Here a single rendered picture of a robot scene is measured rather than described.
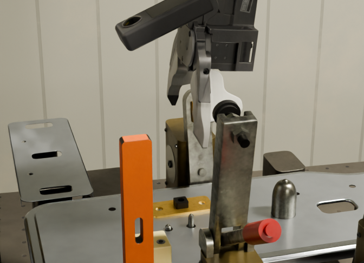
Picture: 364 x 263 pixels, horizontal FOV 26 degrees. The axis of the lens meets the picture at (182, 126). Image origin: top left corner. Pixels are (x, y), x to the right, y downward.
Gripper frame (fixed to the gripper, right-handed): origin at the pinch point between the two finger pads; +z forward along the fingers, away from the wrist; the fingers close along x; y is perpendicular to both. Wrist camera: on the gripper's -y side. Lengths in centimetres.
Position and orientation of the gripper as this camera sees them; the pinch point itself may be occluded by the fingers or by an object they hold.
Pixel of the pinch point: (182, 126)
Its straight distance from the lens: 100.4
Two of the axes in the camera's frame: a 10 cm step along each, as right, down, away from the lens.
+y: 9.6, 0.0, 2.8
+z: -1.0, 9.3, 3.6
